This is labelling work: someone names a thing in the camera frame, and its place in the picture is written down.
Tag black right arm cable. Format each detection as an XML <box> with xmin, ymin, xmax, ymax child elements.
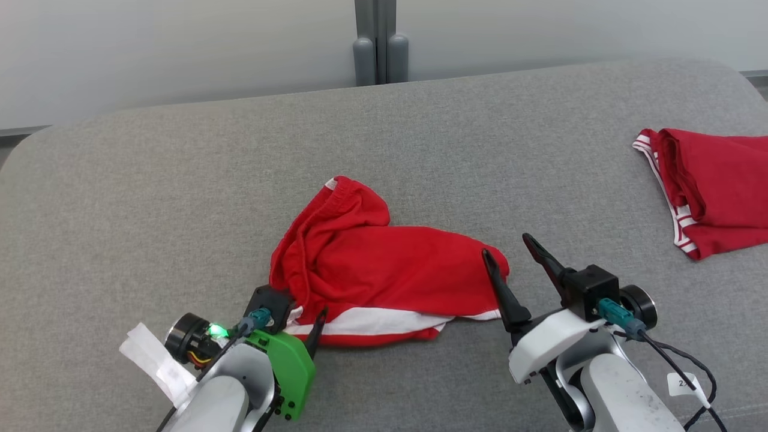
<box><xmin>612</xmin><ymin>329</ymin><xmax>730</xmax><ymax>432</ymax></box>

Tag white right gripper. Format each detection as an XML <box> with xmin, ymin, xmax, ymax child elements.
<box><xmin>481</xmin><ymin>233</ymin><xmax>619</xmax><ymax>385</ymax></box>

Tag red shorts with white stripe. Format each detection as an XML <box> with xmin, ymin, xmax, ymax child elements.
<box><xmin>268</xmin><ymin>175</ymin><xmax>511</xmax><ymax>349</ymax></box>

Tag grey partition post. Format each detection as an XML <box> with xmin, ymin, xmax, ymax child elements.
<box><xmin>353</xmin><ymin>0</ymin><xmax>379</xmax><ymax>87</ymax></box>
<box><xmin>378</xmin><ymin>0</ymin><xmax>410</xmax><ymax>85</ymax></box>

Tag teal camera connector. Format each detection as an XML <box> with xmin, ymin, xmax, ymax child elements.
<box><xmin>239</xmin><ymin>307</ymin><xmax>275</xmax><ymax>337</ymax></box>
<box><xmin>596</xmin><ymin>298</ymin><xmax>648</xmax><ymax>340</ymax></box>

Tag teal right camera connector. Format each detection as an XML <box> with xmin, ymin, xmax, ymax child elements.
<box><xmin>596</xmin><ymin>298</ymin><xmax>648</xmax><ymax>340</ymax></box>

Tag white tape strip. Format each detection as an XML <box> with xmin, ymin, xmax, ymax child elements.
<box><xmin>119</xmin><ymin>322</ymin><xmax>199</xmax><ymax>410</ymax></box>

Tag white paper cable tag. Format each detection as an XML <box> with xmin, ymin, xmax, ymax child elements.
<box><xmin>667</xmin><ymin>371</ymin><xmax>700</xmax><ymax>398</ymax></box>

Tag teal left camera connector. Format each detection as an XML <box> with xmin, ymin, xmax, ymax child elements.
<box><xmin>239</xmin><ymin>307</ymin><xmax>275</xmax><ymax>337</ymax></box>

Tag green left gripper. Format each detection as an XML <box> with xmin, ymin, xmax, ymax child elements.
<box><xmin>246</xmin><ymin>307</ymin><xmax>329</xmax><ymax>421</ymax></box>

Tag red jersey with white sleeves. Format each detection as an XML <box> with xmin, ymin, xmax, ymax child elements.
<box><xmin>632</xmin><ymin>128</ymin><xmax>768</xmax><ymax>262</ymax></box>

